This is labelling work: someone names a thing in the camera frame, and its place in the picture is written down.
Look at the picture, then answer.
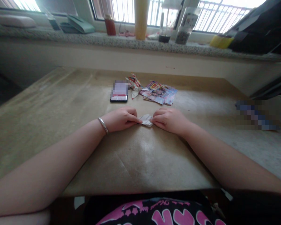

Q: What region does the clear bottle with dark liquid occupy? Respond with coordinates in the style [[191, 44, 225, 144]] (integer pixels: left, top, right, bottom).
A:
[[158, 0, 179, 43]]

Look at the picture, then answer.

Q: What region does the granite window sill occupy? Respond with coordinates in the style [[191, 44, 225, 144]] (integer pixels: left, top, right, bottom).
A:
[[0, 22, 281, 63]]

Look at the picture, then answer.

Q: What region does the window with railing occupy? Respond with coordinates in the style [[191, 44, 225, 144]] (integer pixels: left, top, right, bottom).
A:
[[0, 0, 270, 33]]

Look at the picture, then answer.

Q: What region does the red bottle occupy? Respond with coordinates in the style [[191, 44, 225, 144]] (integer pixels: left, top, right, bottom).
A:
[[105, 14, 116, 36]]

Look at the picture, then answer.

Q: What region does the person's right hand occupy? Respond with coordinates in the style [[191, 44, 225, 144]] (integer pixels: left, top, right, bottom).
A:
[[151, 107, 194, 138]]

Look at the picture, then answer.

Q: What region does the yellow container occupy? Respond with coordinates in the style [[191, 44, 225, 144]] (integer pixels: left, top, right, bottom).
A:
[[210, 34, 234, 49]]

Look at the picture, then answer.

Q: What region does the folded colourful paper figure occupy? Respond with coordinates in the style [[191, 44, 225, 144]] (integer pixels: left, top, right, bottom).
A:
[[125, 73, 144, 100]]

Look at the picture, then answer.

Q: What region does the black bag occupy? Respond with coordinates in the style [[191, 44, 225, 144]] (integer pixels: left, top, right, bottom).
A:
[[228, 0, 281, 56]]

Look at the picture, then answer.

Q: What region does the clear jar with dark seeds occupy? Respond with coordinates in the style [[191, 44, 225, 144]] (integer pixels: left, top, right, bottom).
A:
[[175, 6, 198, 45]]

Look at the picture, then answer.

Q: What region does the white paper piece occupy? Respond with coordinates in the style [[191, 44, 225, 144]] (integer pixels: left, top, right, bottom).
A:
[[138, 114, 154, 128]]

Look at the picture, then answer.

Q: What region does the white case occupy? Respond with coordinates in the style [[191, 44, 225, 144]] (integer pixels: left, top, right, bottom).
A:
[[0, 16, 37, 28]]

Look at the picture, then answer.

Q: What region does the black smartphone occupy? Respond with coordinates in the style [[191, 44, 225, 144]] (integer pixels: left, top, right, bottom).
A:
[[110, 79, 129, 103]]

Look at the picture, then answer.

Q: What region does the stack of colourful paper sheets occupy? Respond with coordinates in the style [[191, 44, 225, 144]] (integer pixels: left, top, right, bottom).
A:
[[139, 81, 178, 106]]

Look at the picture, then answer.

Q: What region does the green box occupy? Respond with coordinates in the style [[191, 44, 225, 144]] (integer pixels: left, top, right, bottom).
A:
[[60, 14, 96, 34]]

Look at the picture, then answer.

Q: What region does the tall yellow cylinder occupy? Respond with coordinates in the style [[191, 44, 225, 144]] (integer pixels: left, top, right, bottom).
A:
[[135, 0, 150, 40]]

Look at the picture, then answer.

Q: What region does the person's left hand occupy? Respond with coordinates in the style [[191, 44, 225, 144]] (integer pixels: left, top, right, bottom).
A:
[[102, 107, 143, 133]]

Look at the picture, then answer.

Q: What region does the person's body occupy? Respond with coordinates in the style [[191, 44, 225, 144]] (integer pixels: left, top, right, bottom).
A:
[[49, 188, 281, 225]]

